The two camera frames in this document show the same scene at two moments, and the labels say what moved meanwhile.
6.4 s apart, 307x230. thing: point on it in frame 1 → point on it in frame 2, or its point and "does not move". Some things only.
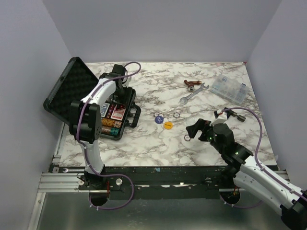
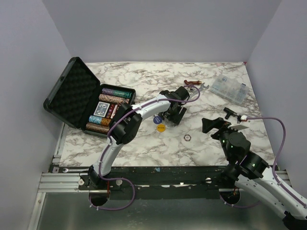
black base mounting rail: x=160 y=182 does not move
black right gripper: x=203 y=125 → x=208 y=124
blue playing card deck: x=104 y=109 does not move
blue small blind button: x=159 y=120 does not move
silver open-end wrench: x=184 y=100 does not move
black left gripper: x=124 y=99 → x=175 y=119
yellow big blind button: x=168 y=125 → x=161 y=128
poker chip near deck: x=187 y=137 does not move
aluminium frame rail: x=60 y=182 does not move
